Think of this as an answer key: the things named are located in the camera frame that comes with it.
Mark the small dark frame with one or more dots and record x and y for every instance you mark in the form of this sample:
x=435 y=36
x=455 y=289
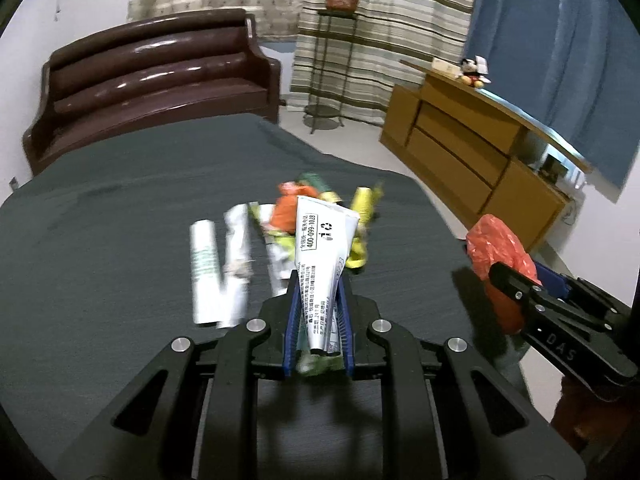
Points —
x=551 y=163

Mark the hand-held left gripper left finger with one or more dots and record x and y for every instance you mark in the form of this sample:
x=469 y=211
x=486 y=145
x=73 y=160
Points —
x=290 y=320

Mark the crumpled white wrapper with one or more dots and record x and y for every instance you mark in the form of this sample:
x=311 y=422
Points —
x=235 y=240

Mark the red plastic bag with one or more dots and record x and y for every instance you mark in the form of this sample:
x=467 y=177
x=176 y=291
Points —
x=495 y=245

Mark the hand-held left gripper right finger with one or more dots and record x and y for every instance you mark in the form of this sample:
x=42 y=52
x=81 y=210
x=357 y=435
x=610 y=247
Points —
x=346 y=330

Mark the yellow wrapper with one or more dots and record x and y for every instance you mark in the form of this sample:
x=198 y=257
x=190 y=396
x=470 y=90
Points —
x=362 y=205

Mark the white toothpaste tube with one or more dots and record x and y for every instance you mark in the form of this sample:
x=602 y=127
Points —
x=320 y=260

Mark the brown leather sofa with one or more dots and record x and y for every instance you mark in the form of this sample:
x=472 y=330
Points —
x=150 y=75

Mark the orange knotted plastic bag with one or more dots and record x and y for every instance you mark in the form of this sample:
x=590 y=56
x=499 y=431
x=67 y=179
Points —
x=285 y=212

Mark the flat white wrapper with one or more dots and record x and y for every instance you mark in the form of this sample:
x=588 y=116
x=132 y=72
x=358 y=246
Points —
x=202 y=270

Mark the person's right forearm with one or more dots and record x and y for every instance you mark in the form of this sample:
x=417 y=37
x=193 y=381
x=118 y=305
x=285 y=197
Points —
x=585 y=420

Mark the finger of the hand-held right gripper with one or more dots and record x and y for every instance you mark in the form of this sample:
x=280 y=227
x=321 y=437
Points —
x=552 y=282
x=520 y=300

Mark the wall outlet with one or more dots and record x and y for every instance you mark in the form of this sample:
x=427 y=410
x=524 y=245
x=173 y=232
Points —
x=14 y=183

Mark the metal plant stand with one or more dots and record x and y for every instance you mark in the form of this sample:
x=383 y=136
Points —
x=322 y=110

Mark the wooden cabinet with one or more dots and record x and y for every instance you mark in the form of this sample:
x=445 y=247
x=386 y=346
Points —
x=450 y=160

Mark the plush toy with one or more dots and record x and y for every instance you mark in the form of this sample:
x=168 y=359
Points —
x=472 y=72

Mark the green bottle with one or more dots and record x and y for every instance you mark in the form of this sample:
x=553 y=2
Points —
x=315 y=181

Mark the blue curtain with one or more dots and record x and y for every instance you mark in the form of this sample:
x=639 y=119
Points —
x=550 y=60

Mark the beige box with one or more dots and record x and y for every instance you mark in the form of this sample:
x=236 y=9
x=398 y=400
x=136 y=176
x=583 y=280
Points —
x=445 y=66

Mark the white green wrapper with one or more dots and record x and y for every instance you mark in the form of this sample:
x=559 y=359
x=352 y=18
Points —
x=277 y=265

